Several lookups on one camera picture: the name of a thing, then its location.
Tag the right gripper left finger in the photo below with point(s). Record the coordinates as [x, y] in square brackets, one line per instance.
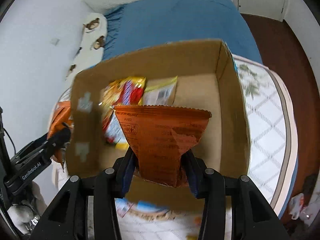
[112, 183]

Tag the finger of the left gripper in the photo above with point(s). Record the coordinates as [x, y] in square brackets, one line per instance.
[59, 139]

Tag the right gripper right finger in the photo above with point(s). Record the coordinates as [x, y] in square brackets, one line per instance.
[208, 184]

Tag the small orange snack packet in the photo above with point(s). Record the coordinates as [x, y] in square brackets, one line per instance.
[61, 118]

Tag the orange snack bag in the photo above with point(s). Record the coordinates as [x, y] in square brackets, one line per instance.
[159, 136]

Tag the white patterned quilt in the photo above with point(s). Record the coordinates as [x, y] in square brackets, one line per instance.
[271, 163]

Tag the red yellow noodle packet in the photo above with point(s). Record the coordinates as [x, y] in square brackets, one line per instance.
[123, 92]

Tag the bear print long pillow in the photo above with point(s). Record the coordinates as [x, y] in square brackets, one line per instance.
[92, 44]

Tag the litter on floor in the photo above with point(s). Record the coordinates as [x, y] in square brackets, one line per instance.
[305, 205]

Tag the clear yellow-edged snack packet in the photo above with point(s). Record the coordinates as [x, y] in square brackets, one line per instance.
[160, 91]

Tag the cardboard box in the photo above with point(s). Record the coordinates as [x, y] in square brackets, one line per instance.
[198, 74]

